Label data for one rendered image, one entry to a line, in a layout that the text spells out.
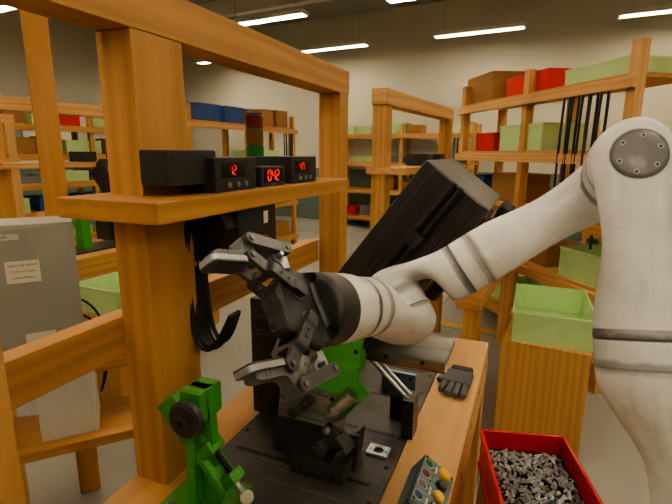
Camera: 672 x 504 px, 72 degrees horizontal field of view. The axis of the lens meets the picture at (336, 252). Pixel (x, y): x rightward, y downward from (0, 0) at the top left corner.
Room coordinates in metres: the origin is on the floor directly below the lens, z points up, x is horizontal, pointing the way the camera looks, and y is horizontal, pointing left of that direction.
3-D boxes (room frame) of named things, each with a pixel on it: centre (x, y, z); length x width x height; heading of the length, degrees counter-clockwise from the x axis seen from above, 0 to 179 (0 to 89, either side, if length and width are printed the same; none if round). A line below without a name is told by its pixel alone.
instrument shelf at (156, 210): (1.25, 0.25, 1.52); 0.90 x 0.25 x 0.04; 157
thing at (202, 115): (6.98, 1.46, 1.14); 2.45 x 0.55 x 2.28; 152
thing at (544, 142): (4.09, -1.76, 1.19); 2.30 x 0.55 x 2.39; 13
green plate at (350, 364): (1.06, -0.02, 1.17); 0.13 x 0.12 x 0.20; 157
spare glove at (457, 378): (1.37, -0.38, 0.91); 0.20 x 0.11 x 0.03; 155
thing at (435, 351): (1.18, -0.12, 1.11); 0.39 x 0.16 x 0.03; 67
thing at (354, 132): (10.06, -1.34, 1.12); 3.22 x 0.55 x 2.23; 62
